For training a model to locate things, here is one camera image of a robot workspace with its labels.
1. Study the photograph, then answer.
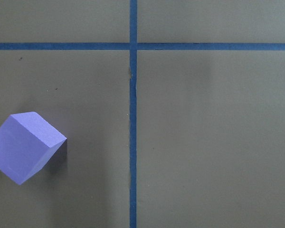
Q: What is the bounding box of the purple foam block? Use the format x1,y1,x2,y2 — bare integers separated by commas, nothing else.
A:
0,112,66,185

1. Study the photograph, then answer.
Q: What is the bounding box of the vertical blue tape strip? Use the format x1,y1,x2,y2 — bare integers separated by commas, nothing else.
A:
129,0,138,228

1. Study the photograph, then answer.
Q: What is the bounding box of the horizontal blue tape strip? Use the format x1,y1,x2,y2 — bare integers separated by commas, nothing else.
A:
0,42,285,51

